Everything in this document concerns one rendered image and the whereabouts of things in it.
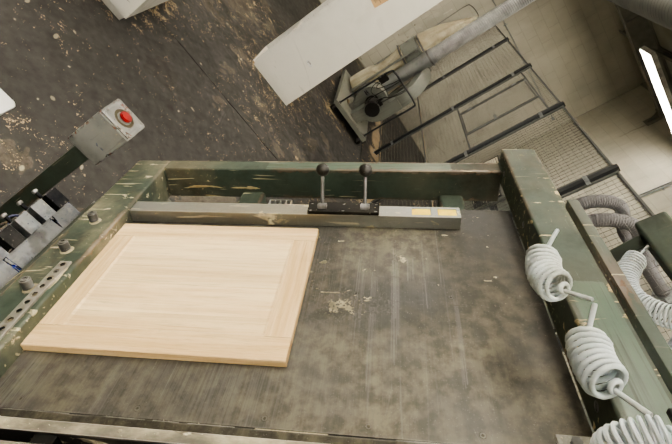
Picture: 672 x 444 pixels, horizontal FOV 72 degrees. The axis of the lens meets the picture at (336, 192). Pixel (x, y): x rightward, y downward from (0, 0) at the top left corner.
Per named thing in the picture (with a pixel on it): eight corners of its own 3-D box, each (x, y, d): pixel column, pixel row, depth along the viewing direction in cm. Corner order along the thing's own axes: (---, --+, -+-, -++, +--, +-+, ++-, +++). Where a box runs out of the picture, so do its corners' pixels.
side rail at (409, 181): (178, 187, 165) (171, 160, 159) (494, 192, 152) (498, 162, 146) (171, 196, 160) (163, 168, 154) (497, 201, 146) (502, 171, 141)
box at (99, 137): (86, 124, 156) (119, 96, 149) (112, 151, 160) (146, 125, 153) (64, 139, 146) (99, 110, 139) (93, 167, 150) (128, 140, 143)
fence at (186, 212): (141, 212, 141) (137, 201, 139) (458, 219, 129) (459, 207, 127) (133, 221, 137) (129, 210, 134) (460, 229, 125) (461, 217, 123)
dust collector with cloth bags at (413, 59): (337, 74, 729) (464, -11, 645) (362, 109, 756) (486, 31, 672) (327, 106, 614) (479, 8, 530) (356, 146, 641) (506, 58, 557)
